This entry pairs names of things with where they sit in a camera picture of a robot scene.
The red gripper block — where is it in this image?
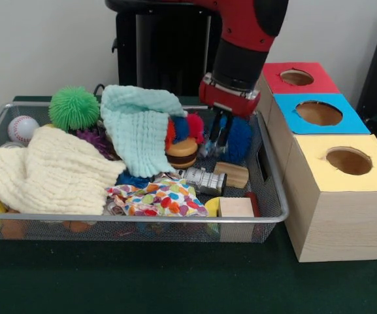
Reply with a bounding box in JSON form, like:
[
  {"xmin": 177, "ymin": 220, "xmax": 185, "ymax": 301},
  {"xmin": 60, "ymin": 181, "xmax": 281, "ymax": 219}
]
[{"xmin": 198, "ymin": 81, "xmax": 260, "ymax": 151}]

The blue spiky rubber ball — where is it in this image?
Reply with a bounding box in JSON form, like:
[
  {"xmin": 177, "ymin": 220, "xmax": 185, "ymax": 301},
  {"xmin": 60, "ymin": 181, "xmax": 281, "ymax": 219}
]
[{"xmin": 222, "ymin": 116, "xmax": 254, "ymax": 164}]

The clear shiny plastic packet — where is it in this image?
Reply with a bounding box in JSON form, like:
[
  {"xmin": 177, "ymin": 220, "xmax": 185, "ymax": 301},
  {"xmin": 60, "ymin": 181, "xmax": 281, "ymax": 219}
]
[{"xmin": 198, "ymin": 139, "xmax": 228, "ymax": 156}]

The mint green waffle cloth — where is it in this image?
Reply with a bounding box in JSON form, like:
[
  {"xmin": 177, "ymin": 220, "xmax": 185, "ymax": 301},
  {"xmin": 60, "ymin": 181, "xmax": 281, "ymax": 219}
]
[{"xmin": 99, "ymin": 84, "xmax": 188, "ymax": 179}]

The green spiky rubber ball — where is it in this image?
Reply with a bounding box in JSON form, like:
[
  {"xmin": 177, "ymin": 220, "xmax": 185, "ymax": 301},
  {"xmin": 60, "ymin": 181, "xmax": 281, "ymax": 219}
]
[{"xmin": 48, "ymin": 86, "xmax": 101, "ymax": 131}]

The wooden box with three holes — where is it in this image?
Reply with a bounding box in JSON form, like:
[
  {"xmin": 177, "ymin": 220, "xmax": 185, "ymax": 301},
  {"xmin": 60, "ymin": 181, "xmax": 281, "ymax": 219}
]
[{"xmin": 252, "ymin": 61, "xmax": 377, "ymax": 263}]

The red blue orange pompom ball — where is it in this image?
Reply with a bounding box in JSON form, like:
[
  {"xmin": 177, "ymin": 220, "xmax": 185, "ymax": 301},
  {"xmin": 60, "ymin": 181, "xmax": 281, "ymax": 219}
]
[{"xmin": 165, "ymin": 113, "xmax": 206, "ymax": 147}]

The toy hamburger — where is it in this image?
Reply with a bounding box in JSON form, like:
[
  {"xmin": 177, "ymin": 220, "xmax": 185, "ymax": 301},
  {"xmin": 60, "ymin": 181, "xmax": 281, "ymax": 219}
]
[{"xmin": 165, "ymin": 137, "xmax": 199, "ymax": 170}]

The rounded wooden block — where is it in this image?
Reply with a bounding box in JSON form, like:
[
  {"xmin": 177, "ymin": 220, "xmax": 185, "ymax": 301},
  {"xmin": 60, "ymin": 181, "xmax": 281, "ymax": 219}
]
[{"xmin": 214, "ymin": 161, "xmax": 250, "ymax": 189}]

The white cloth with colourful dots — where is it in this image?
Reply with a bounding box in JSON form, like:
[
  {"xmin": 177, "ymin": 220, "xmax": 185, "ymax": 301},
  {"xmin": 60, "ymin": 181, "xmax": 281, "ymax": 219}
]
[{"xmin": 105, "ymin": 178, "xmax": 210, "ymax": 217}]

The cream waffle cloth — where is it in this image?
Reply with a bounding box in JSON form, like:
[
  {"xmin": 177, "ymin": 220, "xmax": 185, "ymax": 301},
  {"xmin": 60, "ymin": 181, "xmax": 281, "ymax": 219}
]
[{"xmin": 0, "ymin": 126, "xmax": 127, "ymax": 216}]

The shallow wire mesh bin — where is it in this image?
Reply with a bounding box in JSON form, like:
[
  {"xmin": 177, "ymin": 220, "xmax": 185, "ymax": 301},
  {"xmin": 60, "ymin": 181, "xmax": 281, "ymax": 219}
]
[{"xmin": 0, "ymin": 101, "xmax": 289, "ymax": 243}]

